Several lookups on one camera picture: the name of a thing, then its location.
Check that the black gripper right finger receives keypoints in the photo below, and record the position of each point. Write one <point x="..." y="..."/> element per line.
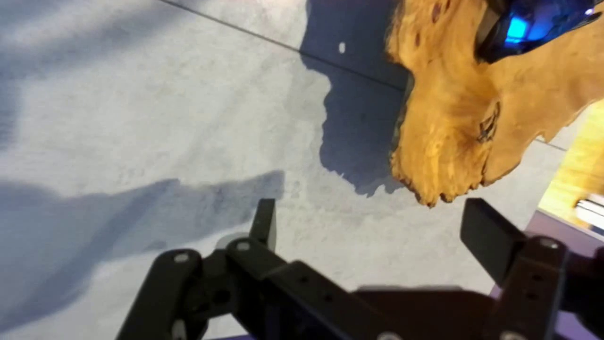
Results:
<point x="516" y="264"/>

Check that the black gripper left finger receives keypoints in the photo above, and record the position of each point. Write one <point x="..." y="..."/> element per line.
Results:
<point x="189" y="289"/>

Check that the irregular wooden bowl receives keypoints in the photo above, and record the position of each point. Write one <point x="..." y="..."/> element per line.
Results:
<point x="478" y="119"/>

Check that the blue object in bowl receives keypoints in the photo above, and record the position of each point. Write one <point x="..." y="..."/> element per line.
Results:
<point x="529" y="28"/>

